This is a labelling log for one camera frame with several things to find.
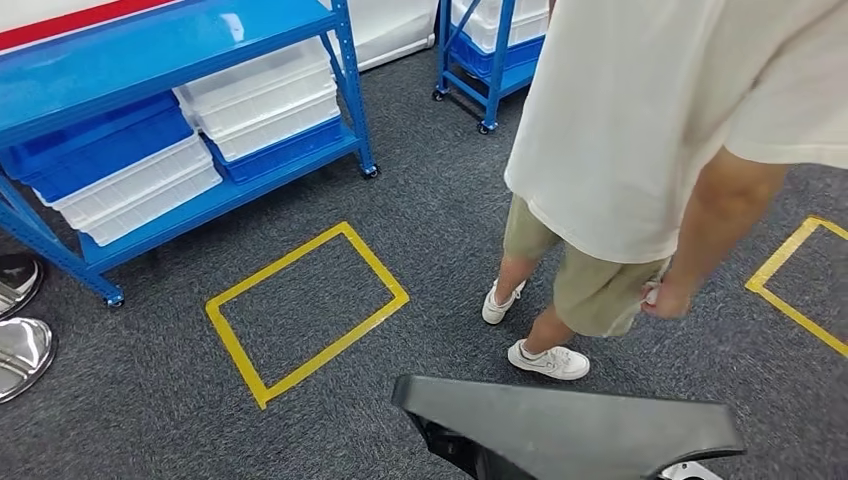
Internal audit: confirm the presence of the blue plastic crate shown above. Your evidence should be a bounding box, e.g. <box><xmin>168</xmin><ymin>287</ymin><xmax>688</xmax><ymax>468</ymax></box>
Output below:
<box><xmin>201</xmin><ymin>115</ymin><xmax>346</xmax><ymax>185</ymax></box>
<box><xmin>449</xmin><ymin>27</ymin><xmax>546</xmax><ymax>79</ymax></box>
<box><xmin>0</xmin><ymin>91</ymin><xmax>195</xmax><ymax>205</ymax></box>

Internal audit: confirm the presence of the blue wheeled rack cart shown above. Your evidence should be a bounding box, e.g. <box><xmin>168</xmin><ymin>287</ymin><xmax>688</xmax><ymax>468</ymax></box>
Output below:
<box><xmin>431</xmin><ymin>0</ymin><xmax>552</xmax><ymax>136</ymax></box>

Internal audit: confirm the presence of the blue metal shelf rack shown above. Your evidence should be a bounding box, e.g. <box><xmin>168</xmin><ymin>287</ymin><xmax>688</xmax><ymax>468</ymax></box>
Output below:
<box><xmin>0</xmin><ymin>0</ymin><xmax>380</xmax><ymax>309</ymax></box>

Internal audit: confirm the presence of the yellow floor tape rectangle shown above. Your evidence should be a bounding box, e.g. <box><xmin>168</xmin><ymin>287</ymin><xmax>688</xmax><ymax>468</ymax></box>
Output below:
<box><xmin>745</xmin><ymin>215</ymin><xmax>848</xmax><ymax>359</ymax></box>
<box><xmin>205</xmin><ymin>221</ymin><xmax>411</xmax><ymax>411</ymax></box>

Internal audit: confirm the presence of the white car with red stripe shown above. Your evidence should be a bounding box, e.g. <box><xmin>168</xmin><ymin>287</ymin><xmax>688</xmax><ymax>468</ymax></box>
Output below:
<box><xmin>0</xmin><ymin>0</ymin><xmax>439</xmax><ymax>74</ymax></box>

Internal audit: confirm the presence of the person's hand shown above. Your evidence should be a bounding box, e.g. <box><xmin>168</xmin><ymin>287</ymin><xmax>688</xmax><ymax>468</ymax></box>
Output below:
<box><xmin>641</xmin><ymin>274</ymin><xmax>694</xmax><ymax>321</ymax></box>

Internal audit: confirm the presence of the chrome stanchion post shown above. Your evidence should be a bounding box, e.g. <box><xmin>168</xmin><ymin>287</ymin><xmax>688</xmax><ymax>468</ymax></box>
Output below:
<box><xmin>0</xmin><ymin>254</ymin><xmax>44</xmax><ymax>321</ymax></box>
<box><xmin>0</xmin><ymin>317</ymin><xmax>58</xmax><ymax>405</ymax></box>

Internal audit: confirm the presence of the white shoe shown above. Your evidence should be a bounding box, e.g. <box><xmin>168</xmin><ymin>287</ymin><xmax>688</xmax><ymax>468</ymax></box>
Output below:
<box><xmin>507</xmin><ymin>339</ymin><xmax>591</xmax><ymax>382</ymax></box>
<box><xmin>481</xmin><ymin>278</ymin><xmax>528</xmax><ymax>326</ymax></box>

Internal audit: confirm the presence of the black plastic plate bracket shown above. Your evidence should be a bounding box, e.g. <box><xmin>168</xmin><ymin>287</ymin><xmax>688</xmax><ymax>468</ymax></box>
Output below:
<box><xmin>392</xmin><ymin>374</ymin><xmax>748</xmax><ymax>480</ymax></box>

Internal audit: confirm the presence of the person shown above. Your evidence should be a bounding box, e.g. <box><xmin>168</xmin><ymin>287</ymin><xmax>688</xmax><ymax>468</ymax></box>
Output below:
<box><xmin>481</xmin><ymin>0</ymin><xmax>848</xmax><ymax>382</ymax></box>

